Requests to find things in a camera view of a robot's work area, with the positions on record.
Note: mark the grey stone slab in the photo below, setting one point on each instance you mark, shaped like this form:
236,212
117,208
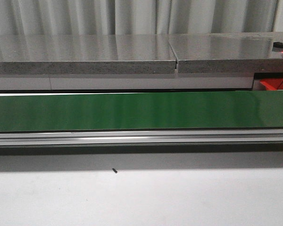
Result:
86,54
227,52

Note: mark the grey stone slab right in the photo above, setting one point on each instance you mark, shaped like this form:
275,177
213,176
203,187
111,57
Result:
227,52

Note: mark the white curtain backdrop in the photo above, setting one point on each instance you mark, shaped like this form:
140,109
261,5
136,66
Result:
139,16

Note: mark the aluminium conveyor side rail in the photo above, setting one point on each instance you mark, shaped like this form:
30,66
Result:
174,136

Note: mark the grey stone slab left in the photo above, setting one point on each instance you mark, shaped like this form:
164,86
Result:
86,54

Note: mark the green conveyor belt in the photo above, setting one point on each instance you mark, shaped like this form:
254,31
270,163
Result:
124,111

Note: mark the red plastic bin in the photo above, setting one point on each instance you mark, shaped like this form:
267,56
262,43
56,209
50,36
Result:
272,84

